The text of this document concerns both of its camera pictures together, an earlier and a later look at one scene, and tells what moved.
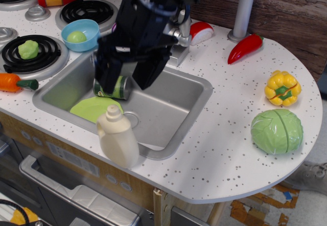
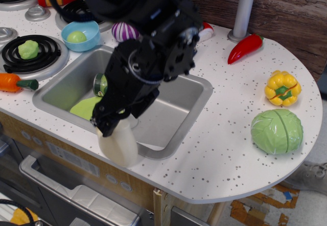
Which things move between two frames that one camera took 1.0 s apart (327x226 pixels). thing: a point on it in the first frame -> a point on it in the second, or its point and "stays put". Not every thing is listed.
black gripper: (146, 10) -> (134, 83)
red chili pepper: (244, 47) stays put
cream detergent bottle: (118, 141) stays put
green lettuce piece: (28, 49) stays put
